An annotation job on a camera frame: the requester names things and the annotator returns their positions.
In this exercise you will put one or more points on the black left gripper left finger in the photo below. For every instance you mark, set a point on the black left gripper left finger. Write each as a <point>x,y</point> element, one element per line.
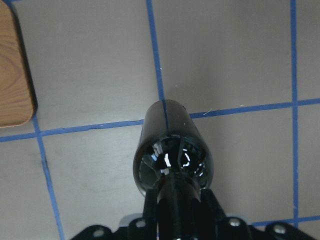
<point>150,205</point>

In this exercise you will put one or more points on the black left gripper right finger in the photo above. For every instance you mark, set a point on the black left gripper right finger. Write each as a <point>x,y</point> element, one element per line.
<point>213,211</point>

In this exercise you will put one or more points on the dark glass wine bottle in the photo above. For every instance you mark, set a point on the dark glass wine bottle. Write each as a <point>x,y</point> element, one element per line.
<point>173,159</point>

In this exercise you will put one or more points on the wooden tray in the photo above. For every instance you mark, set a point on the wooden tray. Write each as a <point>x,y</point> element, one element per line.
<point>18,101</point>

